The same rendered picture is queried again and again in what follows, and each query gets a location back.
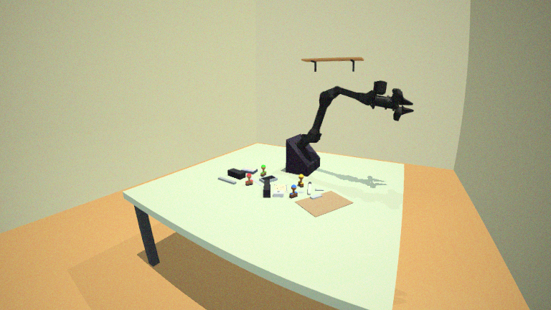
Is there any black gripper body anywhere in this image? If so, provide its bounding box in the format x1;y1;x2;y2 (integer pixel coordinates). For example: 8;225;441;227
383;95;402;121

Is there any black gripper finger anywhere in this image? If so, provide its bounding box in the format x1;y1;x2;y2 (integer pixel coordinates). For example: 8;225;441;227
399;97;413;105
401;105;414;115

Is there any brown clipboard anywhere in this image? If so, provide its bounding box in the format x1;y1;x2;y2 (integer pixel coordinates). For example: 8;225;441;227
295;191;353;217

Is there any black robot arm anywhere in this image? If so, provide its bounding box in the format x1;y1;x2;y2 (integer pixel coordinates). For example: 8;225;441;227
295;80;403;151

